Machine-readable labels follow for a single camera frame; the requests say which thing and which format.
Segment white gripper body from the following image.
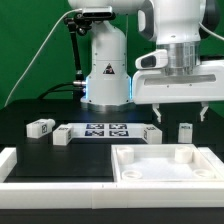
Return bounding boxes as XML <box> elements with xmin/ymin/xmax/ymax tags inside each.
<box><xmin>132</xmin><ymin>60</ymin><xmax>224</xmax><ymax>104</ymax></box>

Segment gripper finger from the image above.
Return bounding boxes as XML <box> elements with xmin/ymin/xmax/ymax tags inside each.
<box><xmin>200</xmin><ymin>102</ymin><xmax>209</xmax><ymax>122</ymax></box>
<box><xmin>152</xmin><ymin>104</ymin><xmax>161</xmax><ymax>123</ymax></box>

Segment white square table top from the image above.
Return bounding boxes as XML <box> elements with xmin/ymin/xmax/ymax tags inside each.
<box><xmin>111</xmin><ymin>144</ymin><xmax>217</xmax><ymax>182</ymax></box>

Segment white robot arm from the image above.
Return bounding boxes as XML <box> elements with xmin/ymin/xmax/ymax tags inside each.
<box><xmin>68</xmin><ymin>0</ymin><xmax>224</xmax><ymax>112</ymax></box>

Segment white U-shaped obstacle fence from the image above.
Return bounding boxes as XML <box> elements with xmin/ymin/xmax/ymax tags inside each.
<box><xmin>0</xmin><ymin>147</ymin><xmax>224</xmax><ymax>209</ymax></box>

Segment white fiducial marker base plate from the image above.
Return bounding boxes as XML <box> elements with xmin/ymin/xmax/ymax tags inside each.
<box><xmin>71</xmin><ymin>123</ymin><xmax>144</xmax><ymax>138</ymax></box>

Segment black base cables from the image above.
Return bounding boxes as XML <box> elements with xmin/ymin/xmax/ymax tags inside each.
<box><xmin>37</xmin><ymin>82</ymin><xmax>84</xmax><ymax>101</ymax></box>

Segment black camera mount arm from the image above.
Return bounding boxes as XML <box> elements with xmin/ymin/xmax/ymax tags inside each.
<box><xmin>63</xmin><ymin>16</ymin><xmax>84</xmax><ymax>82</ymax></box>

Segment grey camera on mount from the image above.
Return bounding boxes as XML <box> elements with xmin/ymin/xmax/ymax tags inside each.
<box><xmin>82</xmin><ymin>6</ymin><xmax>115</xmax><ymax>20</ymax></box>

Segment white camera cable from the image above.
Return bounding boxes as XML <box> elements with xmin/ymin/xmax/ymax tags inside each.
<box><xmin>3</xmin><ymin>8</ymin><xmax>84</xmax><ymax>108</ymax></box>

